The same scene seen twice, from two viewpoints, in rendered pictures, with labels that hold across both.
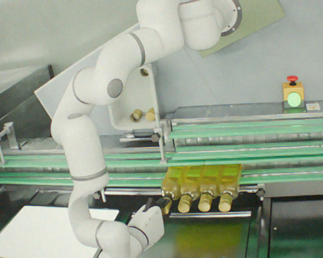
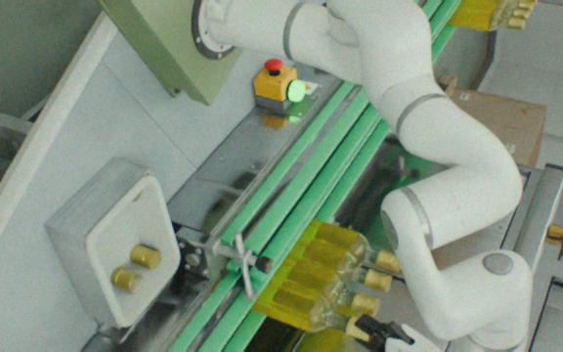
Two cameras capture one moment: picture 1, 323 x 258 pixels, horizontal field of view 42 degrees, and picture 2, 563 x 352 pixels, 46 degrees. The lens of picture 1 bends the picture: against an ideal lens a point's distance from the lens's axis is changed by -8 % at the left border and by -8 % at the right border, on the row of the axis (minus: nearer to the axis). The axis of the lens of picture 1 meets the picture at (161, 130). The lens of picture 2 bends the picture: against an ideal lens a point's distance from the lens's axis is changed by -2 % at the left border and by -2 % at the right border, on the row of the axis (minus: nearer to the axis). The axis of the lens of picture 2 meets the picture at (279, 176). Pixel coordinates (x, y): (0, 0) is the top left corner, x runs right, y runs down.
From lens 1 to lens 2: 1.29 m
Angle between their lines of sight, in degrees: 63
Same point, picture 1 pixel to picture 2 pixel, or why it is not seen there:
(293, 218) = (366, 230)
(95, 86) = (516, 195)
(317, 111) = (323, 88)
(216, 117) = (249, 182)
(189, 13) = not seen: hidden behind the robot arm
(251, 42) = not seen: hidden behind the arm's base
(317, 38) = not seen: outside the picture
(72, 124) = (524, 270)
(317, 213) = (370, 204)
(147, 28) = (418, 77)
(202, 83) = (174, 153)
